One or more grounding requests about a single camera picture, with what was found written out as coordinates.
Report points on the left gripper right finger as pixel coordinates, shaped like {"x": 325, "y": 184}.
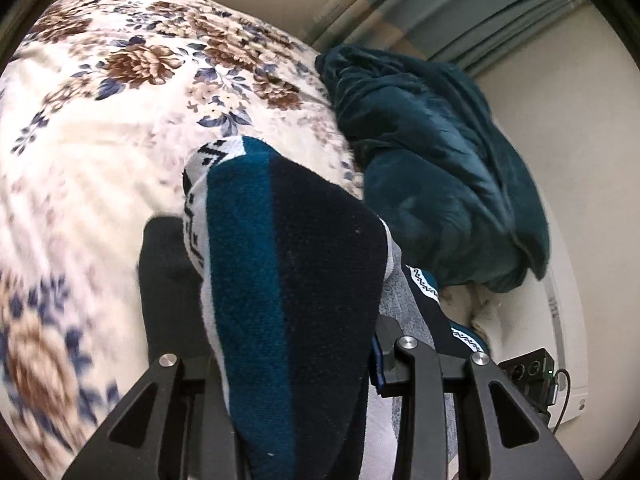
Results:
{"x": 499, "y": 434}

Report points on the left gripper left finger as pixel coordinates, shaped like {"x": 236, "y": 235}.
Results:
{"x": 172, "y": 424}

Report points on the navy teal striped sock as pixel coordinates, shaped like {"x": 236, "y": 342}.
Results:
{"x": 295, "y": 273}

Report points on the black folded garment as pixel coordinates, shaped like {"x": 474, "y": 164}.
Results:
{"x": 170, "y": 293}

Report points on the dark teal plush blanket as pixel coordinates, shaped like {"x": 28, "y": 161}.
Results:
{"x": 459, "y": 200}

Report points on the floral cream bed blanket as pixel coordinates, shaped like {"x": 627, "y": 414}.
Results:
{"x": 103, "y": 106}

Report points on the grey green curtain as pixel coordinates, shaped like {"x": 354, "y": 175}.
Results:
{"x": 473, "y": 34}

